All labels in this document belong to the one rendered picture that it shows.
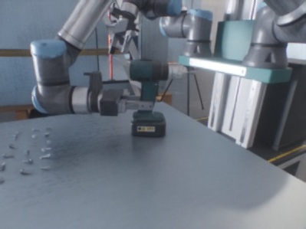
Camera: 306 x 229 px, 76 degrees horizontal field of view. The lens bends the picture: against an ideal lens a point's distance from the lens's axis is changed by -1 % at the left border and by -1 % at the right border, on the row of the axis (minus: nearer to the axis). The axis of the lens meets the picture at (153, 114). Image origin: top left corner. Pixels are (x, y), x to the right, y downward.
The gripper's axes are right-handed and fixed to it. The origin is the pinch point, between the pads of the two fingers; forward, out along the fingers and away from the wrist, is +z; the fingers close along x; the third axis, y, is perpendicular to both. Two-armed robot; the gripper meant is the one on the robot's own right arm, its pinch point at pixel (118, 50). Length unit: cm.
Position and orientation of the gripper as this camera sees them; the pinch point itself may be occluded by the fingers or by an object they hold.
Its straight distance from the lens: 104.6
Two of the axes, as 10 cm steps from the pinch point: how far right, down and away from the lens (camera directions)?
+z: -2.8, 9.6, 0.2
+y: 7.3, 2.0, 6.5
